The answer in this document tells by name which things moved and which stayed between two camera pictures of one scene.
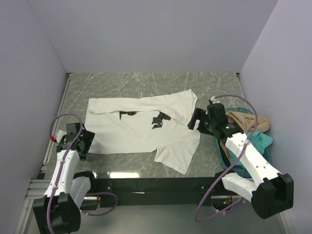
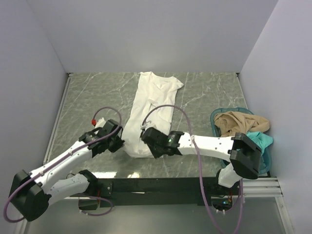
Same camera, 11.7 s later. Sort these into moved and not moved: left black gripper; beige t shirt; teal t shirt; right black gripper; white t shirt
Moved: right black gripper; white t shirt; left black gripper
Not moved: teal t shirt; beige t shirt
